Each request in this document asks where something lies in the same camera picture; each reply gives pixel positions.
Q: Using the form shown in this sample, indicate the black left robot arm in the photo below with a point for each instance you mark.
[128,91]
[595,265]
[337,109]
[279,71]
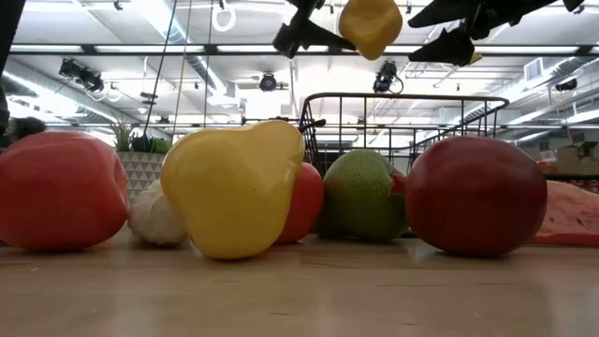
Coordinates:
[7,19]

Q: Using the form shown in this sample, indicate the watermelon slice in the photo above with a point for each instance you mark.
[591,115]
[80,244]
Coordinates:
[571,215]

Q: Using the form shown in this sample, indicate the yellow bell pepper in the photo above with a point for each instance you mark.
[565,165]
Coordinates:
[369,28]

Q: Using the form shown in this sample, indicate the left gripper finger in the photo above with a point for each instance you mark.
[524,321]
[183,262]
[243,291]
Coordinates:
[295,39]

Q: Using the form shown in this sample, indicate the yellow hanging tag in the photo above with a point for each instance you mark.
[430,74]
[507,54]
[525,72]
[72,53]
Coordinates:
[477,58]

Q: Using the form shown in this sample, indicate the yellow pear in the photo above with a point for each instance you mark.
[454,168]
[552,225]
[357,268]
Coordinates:
[234,187]

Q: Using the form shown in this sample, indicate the black track spotlight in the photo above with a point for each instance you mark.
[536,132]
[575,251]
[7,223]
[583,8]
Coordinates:
[386,79]
[82,75]
[267,82]

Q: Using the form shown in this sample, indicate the dark red apple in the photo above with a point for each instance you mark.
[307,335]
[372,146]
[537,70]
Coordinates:
[477,196]

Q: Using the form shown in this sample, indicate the black ceiling light beam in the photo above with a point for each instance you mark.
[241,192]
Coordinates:
[210,48]

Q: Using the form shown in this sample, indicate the cardboard boxes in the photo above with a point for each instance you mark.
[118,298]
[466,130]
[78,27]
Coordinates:
[568,159]

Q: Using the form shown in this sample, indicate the orange-red peach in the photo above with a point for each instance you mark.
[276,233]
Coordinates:
[304,206]

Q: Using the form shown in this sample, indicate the red tomato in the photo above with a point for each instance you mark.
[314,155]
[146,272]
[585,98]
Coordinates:
[61,187]

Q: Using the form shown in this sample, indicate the speckled green fruit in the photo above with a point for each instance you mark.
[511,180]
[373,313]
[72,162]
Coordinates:
[360,196]

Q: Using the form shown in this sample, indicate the succulent in patterned white pot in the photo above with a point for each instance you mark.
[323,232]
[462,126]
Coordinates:
[140,173]

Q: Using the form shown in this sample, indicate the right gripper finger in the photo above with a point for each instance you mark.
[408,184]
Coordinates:
[449,16]
[451,49]

